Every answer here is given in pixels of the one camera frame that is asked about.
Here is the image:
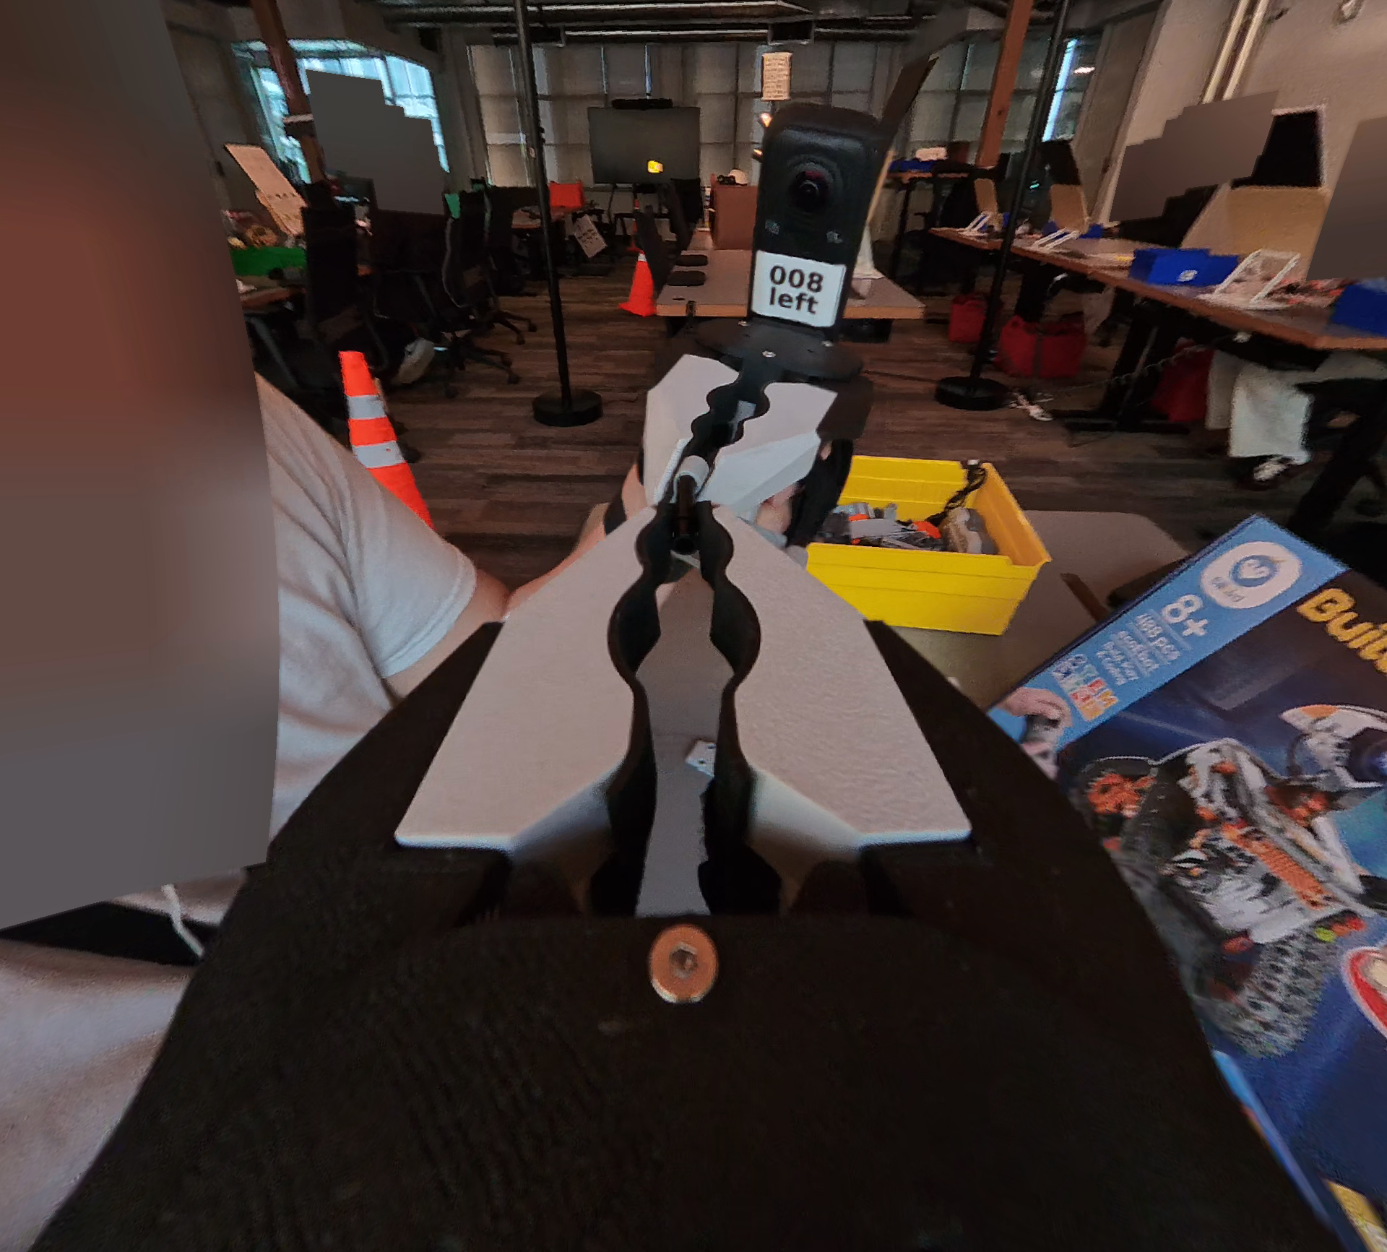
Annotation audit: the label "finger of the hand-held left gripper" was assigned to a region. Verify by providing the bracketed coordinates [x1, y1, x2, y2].
[643, 352, 749, 509]
[700, 380, 846, 522]

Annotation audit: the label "yellow plastic bin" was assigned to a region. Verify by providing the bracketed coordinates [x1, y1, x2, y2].
[805, 454, 1052, 638]

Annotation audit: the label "pile of toy building parts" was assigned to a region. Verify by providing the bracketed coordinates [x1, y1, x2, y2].
[811, 462, 1005, 558]

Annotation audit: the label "long wooden desk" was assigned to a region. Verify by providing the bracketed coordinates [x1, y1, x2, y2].
[930, 226, 1387, 355]

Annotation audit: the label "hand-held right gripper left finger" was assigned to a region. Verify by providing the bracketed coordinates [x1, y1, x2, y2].
[394, 504, 683, 915]

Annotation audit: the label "black floor lamp stand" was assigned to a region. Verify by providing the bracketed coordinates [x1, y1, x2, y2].
[447, 0, 605, 428]
[936, 0, 1151, 411]

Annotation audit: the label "black television screen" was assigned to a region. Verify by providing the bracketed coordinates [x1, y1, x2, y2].
[588, 106, 701, 187]

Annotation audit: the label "blue building toy box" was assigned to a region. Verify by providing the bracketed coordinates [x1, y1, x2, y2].
[987, 516, 1387, 1252]

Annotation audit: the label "black office chair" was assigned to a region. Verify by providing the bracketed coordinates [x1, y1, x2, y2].
[438, 185, 541, 401]

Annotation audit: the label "person's light grey pants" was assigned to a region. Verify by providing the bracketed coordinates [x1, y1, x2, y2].
[0, 939, 206, 1252]

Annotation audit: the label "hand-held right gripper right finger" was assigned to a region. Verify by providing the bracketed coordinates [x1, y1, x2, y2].
[700, 502, 973, 918]

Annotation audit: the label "person's left hand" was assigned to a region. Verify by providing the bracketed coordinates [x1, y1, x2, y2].
[575, 458, 655, 582]

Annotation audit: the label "person's white t-shirt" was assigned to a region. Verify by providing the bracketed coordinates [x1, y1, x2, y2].
[255, 376, 482, 912]

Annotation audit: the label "large orange traffic cone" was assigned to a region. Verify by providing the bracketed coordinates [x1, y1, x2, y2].
[339, 351, 436, 530]

